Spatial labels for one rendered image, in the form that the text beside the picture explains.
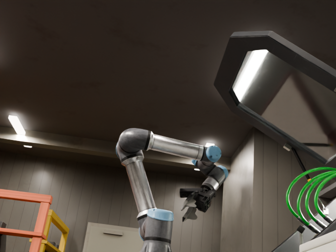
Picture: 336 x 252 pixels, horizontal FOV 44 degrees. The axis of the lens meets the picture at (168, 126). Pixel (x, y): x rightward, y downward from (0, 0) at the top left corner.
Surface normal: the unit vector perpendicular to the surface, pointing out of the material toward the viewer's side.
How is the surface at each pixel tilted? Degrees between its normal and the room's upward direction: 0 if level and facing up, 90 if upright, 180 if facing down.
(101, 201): 90
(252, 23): 180
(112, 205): 90
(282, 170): 90
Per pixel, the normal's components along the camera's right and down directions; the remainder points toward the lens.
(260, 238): 0.10, -0.41
